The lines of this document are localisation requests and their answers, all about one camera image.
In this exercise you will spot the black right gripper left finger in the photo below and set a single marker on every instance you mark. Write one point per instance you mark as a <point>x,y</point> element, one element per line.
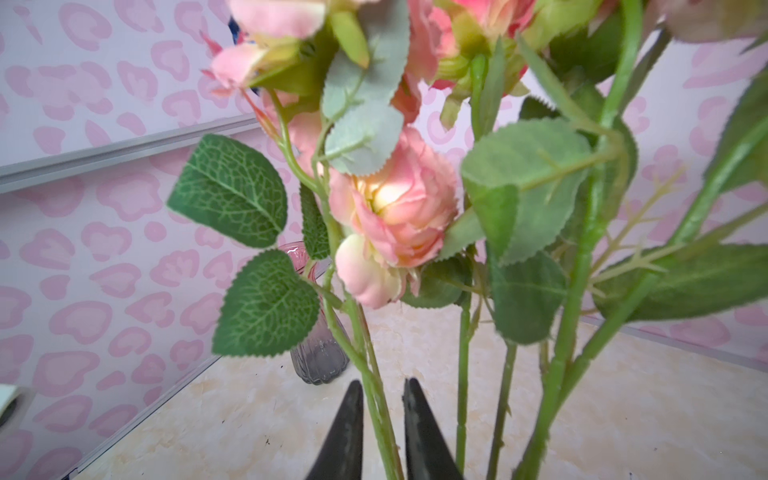
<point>341,455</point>

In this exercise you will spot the pink carnation spray stem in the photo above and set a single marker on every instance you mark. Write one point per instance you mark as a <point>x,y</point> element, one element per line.
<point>340,84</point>

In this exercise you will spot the magenta artificial rose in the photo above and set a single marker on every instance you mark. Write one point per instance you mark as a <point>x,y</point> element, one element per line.
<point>478,67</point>

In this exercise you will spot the red ribbed glass vase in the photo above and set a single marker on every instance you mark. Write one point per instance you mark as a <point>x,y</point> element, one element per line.
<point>318,359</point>

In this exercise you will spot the aluminium frame left diagonal bar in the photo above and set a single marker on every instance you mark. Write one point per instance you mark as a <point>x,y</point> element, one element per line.
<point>53,168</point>

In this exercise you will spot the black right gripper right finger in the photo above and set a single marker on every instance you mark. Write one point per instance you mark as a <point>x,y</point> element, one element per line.
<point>427,454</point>

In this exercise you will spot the coral pink artificial rose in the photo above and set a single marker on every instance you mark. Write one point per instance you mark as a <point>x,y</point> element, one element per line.
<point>544,183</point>

